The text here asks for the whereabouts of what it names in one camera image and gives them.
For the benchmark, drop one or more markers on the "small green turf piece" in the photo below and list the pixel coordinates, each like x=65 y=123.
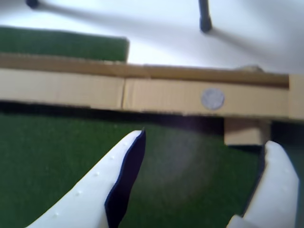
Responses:
x=59 y=45

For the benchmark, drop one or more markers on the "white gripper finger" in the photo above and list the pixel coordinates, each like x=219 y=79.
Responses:
x=278 y=185
x=95 y=190

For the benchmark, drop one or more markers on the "black tripod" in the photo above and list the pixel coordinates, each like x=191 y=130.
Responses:
x=205 y=21

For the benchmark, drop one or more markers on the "round gray mark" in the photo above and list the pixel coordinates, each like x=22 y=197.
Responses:
x=212 y=98

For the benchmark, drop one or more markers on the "cardboard barrier with hole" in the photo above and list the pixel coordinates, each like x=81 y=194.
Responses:
x=154 y=92

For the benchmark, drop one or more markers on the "long green putting mat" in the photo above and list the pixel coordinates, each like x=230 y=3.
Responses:
x=59 y=147

